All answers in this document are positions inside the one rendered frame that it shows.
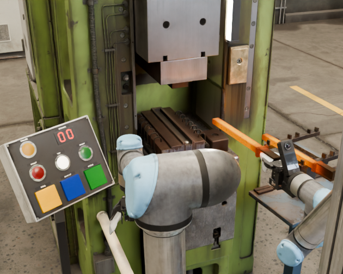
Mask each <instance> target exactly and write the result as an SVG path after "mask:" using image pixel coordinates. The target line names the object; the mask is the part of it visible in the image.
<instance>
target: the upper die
mask: <svg viewBox="0 0 343 274"><path fill-rule="evenodd" d="M134 57H135V62H136V63H137V64H138V65H139V66H140V67H141V68H142V69H143V70H144V71H145V72H147V73H148V74H149V75H150V76H151V77H152V78H153V79H154V80H155V81H157V82H158V83H159V84H160V85H166V84H174V83H182V82H190V81H195V80H203V79H207V57H205V56H203V55H201V57H198V58H188V59H179V60H170V61H166V60H165V59H163V61H160V62H154V63H148V62H147V61H145V60H144V59H143V58H142V57H141V56H140V55H138V54H137V53H136V52H134Z"/></svg>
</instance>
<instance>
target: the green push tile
mask: <svg viewBox="0 0 343 274"><path fill-rule="evenodd" d="M83 172H84V175H85V177H86V180H87V182H88V185H89V187H90V189H91V190H93V189H95V188H97V187H99V186H102V185H104V184H106V183H107V179H106V176H105V174H104V172H103V169H102V167H101V164H98V165H96V166H93V167H91V168H89V169H87V170H84V171H83Z"/></svg>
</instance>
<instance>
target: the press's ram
mask: <svg viewBox="0 0 343 274"><path fill-rule="evenodd" d="M220 14H221V0H133V27H134V51H135V52H136V53H137V54H138V55H140V56H141V57H142V58H143V59H144V60H145V61H147V62H148V63H154V62H160V61H163V59H165V60H166V61H170V60H179V59H188V58H198V57H201V55H203V56H205V57H208V56H213V55H218V53H219V28H220Z"/></svg>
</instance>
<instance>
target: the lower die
mask: <svg viewBox="0 0 343 274"><path fill-rule="evenodd" d="M159 108H161V109H162V110H163V111H164V112H165V113H166V114H167V115H168V116H169V117H170V118H171V120H172V121H173V122H174V123H175V124H176V125H177V126H178V127H179V128H180V129H181V130H182V131H183V132H184V133H185V134H186V135H187V136H188V137H189V138H190V139H191V140H192V144H190V145H185V142H184V141H183V140H182V139H181V138H180V137H179V136H178V134H177V133H176V132H175V131H174V130H173V129H172V128H171V127H170V126H169V124H167V123H166V121H165V120H164V119H163V118H161V116H160V115H159V114H158V113H157V112H156V111H155V110H154V109H159ZM141 115H142V117H143V118H145V120H146V121H147V122H148V124H149V125H150V126H151V128H153V129H154V130H155V132H156V133H157V134H158V136H160V137H161V138H162V142H160V138H156V139H155V151H156V152H155V153H156V154H162V153H171V152H181V151H190V150H198V149H204V148H205V140H204V139H203V138H202V137H201V136H199V138H198V133H197V132H195V133H193V132H194V130H193V129H192V128H191V129H189V128H190V126H189V125H188V124H187V125H186V122H185V121H183V122H182V118H181V117H180V118H178V117H179V116H178V114H176V115H175V111H174V110H173V109H172V108H171V107H166V108H162V107H156V108H151V110H147V111H141ZM142 121H144V119H139V132H140V124H141V122H142ZM146 124H147V123H146V122H143V123H142V135H143V137H144V131H143V128H144V126H145V125H146ZM150 126H146V127H145V139H146V141H147V138H146V132H147V130H148V129H149V128H150ZM153 132H154V131H153V130H152V129H151V130H149V131H148V142H149V145H150V134H151V133H153ZM155 137H157V135H156V134H153V135H152V136H151V146H152V149H153V150H154V142H153V140H154V138H155Z"/></svg>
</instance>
